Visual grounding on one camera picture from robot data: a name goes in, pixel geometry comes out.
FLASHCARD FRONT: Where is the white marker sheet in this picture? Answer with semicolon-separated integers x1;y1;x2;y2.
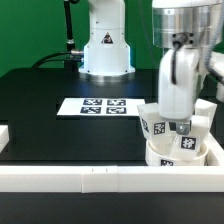
57;98;145;116

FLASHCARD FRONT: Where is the white round stool seat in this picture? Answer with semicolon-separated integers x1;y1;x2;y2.
145;141;209;166

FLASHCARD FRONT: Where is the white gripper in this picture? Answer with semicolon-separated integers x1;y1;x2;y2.
158;48;199;135

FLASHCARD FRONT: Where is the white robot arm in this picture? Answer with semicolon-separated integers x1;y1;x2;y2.
79;0;224;135

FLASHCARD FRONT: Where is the white U-shaped fence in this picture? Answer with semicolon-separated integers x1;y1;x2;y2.
0;136;224;193

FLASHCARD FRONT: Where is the black cable bundle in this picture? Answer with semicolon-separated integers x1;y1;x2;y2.
32;49;86;70

